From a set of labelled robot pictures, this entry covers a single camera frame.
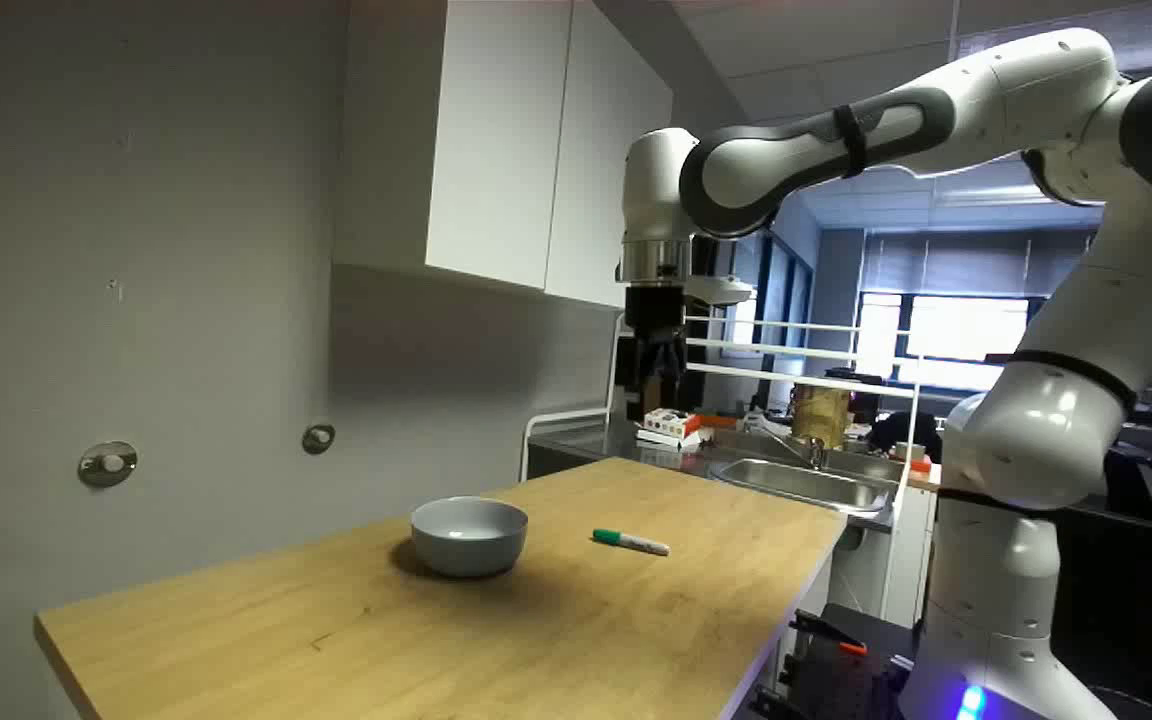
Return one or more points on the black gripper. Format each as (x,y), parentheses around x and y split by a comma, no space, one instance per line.
(652,313)

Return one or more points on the green and white pen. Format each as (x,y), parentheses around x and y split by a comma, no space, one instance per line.
(613,536)

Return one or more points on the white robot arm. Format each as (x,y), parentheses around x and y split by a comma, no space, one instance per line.
(1036,438)

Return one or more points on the grey bowl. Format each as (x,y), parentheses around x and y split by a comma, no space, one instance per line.
(471,536)

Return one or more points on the yellow container on counter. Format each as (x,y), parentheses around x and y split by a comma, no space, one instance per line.
(823,415)

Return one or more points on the steel sink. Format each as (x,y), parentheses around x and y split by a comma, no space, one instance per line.
(808,486)

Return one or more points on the white wire rack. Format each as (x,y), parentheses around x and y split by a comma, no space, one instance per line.
(735,346)

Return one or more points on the white wall cabinet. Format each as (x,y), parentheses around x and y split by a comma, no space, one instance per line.
(486,143)

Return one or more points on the right round wall fixture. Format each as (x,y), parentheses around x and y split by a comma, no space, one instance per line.
(317,438)

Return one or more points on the round wall fixture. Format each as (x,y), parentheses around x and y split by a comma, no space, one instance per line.
(106,466)
(317,438)

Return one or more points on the left round wall fixture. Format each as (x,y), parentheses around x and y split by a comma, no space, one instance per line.
(106,466)

